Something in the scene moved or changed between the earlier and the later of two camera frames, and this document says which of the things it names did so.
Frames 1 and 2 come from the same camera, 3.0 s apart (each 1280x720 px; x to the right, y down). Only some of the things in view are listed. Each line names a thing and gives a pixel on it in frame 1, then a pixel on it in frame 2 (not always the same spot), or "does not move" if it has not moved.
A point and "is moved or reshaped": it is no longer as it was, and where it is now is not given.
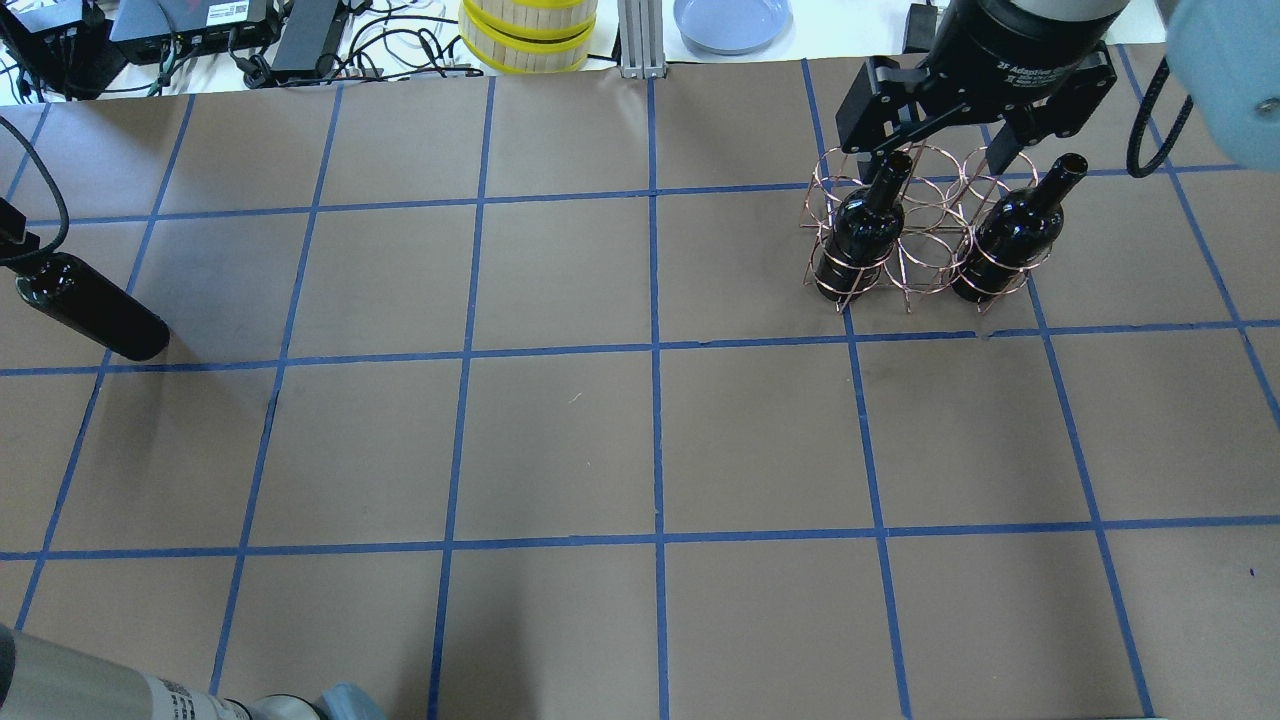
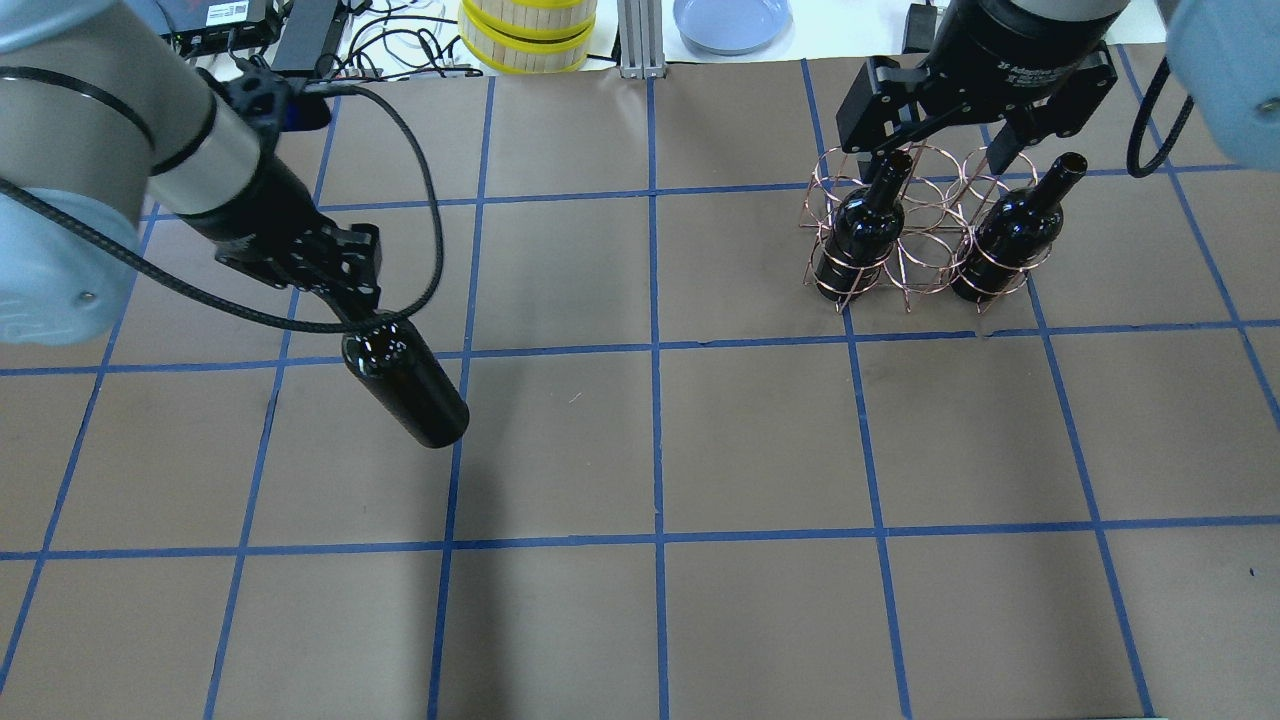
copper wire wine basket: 926,225 does not move
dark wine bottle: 74,295 is moved or reshaped
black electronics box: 145,32 does not move
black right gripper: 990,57 does not move
